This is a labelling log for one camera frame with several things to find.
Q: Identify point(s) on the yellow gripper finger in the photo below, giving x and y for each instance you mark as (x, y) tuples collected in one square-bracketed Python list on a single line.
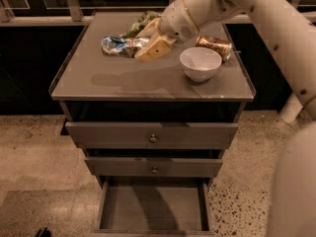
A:
[(157, 47), (149, 28)]

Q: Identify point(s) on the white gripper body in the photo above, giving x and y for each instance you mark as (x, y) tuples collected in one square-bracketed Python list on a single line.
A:
[(175, 21)]

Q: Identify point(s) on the blue silver redbull can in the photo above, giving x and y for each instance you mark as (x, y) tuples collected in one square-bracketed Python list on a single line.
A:
[(124, 47)]

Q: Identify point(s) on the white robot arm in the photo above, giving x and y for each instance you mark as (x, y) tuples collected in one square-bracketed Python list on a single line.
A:
[(291, 40)]

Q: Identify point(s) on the brown gold soda can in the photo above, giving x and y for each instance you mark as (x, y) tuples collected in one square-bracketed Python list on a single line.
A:
[(221, 46)]

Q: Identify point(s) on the grey drawer cabinet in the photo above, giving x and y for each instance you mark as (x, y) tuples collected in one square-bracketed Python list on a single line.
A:
[(94, 87)]

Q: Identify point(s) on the grey top drawer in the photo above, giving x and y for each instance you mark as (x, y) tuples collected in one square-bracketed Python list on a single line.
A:
[(151, 135)]

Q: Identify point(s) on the grey drawer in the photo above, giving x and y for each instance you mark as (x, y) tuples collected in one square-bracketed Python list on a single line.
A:
[(154, 207), (153, 167), (151, 135)]

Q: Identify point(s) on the grey middle drawer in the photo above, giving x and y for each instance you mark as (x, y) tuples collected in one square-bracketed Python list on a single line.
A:
[(153, 167)]

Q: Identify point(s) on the grey bottom drawer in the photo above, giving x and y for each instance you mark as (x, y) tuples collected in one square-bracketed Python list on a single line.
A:
[(154, 207)]

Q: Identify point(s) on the green chip bag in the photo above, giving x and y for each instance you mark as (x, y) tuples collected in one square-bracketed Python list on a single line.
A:
[(140, 24)]

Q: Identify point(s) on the white bowl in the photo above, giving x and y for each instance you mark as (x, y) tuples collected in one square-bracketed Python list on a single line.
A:
[(200, 63)]

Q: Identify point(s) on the white slanted pole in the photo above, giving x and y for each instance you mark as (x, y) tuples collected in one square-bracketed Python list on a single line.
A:
[(291, 109)]

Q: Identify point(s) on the black object on floor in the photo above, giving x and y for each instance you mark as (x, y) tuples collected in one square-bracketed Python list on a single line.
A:
[(43, 232)]

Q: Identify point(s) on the metal railing frame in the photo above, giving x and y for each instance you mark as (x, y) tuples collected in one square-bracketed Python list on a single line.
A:
[(26, 13)]

